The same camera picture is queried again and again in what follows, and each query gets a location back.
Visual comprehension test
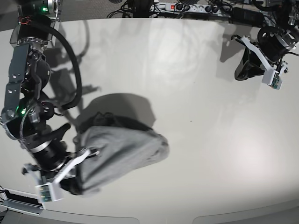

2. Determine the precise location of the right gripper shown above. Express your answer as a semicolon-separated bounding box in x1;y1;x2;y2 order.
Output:
23;123;84;196

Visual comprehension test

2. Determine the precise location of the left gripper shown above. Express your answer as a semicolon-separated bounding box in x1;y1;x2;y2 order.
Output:
235;26;298;81

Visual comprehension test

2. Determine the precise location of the grey t-shirt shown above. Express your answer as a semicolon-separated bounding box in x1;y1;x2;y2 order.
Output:
73;112;170;195

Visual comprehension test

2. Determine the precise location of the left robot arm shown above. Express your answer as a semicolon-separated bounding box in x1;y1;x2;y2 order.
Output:
231;0;299;88

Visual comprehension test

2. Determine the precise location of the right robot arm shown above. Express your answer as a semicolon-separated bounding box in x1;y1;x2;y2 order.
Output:
0;0;82;202

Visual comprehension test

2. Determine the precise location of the black power adapter brick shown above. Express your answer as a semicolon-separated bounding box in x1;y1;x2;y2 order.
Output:
231;7;264;27

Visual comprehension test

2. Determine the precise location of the white power strip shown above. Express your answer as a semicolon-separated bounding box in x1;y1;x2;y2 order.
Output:
149;1;232;18

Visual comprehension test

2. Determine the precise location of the white cable grommet box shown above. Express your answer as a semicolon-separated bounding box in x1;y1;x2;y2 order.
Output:
0;187;45;216

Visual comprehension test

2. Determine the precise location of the black corrugated cable hose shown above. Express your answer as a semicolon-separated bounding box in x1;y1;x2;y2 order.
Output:
46;25;83;111

